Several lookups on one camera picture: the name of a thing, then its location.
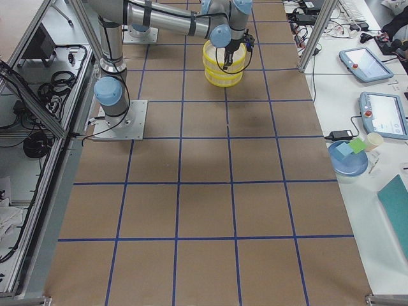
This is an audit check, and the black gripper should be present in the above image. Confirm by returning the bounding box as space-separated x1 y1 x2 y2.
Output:
222 28 254 71

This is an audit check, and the yellow steamer layer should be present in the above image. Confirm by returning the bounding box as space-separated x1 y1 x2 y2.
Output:
202 40 247 74
204 68 244 87

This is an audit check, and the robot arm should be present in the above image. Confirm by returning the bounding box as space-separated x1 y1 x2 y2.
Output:
89 1 254 78

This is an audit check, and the black power brick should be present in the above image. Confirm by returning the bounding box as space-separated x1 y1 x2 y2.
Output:
325 130 355 142

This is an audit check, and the upper blue teach pendant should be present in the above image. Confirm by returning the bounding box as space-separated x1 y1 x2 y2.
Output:
339 47 394 83

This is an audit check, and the blue teach pendant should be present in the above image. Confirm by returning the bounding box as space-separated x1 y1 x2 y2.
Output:
358 92 407 140
339 47 394 83

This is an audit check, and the blue foam block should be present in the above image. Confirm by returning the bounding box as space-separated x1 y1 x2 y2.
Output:
335 142 353 160

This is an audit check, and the green foam block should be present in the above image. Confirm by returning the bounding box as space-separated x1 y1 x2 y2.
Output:
347 137 367 154

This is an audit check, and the blue plate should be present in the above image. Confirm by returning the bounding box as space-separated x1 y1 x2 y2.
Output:
328 140 368 177

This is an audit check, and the lower blue teach pendant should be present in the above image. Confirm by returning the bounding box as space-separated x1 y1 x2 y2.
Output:
358 92 407 140

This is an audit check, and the beige cup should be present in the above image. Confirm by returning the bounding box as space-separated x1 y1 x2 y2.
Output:
365 132 384 152

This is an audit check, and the teal board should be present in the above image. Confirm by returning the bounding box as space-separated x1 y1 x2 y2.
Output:
377 175 407 258

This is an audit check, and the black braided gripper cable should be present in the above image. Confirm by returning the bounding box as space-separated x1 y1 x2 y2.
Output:
210 28 256 77

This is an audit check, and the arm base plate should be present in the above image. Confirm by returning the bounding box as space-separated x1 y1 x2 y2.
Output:
123 27 159 45
91 99 148 141

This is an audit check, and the aluminium frame post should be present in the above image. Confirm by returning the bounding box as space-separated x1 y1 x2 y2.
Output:
298 0 338 73

